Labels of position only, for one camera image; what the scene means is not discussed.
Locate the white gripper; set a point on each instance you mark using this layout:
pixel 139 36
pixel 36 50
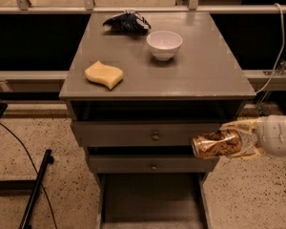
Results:
pixel 274 135

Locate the orange soda can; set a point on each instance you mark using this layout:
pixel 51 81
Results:
pixel 215 144

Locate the grey drawer cabinet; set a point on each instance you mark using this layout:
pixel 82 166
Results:
pixel 203 83

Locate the grey bottom drawer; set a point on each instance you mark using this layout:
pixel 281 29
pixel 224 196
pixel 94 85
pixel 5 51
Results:
pixel 152 201

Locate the grey drawer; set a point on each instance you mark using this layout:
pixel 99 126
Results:
pixel 152 201
pixel 138 133
pixel 149 164

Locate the grey middle drawer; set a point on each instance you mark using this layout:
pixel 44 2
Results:
pixel 149 164

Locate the grey top drawer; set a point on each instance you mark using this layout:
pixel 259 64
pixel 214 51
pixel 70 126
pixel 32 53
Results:
pixel 138 133

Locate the white bowl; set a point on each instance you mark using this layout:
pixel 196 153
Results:
pixel 164 45

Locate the yellow sponge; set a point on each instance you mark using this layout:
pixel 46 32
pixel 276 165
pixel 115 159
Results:
pixel 106 75

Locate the blue chip bag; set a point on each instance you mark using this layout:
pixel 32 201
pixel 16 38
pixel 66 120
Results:
pixel 128 20

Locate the black stand leg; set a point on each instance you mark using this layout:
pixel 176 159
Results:
pixel 37 184

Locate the metal railing frame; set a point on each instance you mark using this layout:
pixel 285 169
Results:
pixel 54 9

